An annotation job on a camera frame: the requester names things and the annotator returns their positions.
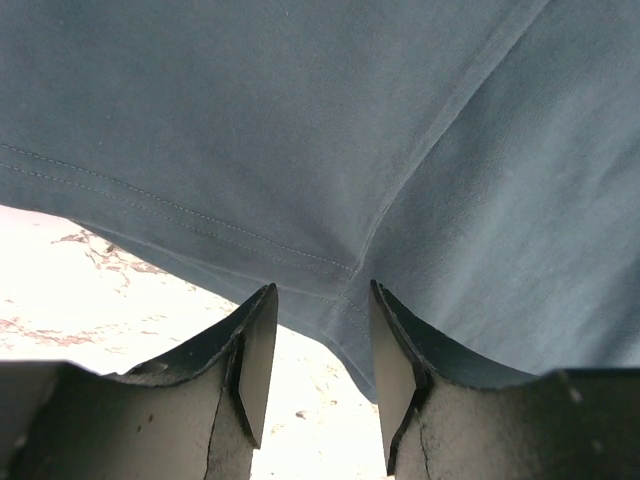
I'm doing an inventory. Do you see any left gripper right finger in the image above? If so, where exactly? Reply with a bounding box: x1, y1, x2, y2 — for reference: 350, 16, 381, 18
369, 282, 639, 479

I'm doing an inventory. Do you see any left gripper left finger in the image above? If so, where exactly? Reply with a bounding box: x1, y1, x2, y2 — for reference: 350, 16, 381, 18
1, 285, 278, 480

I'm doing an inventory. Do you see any blue grey t shirt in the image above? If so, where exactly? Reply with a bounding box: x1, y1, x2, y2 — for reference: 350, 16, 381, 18
1, 1, 639, 398

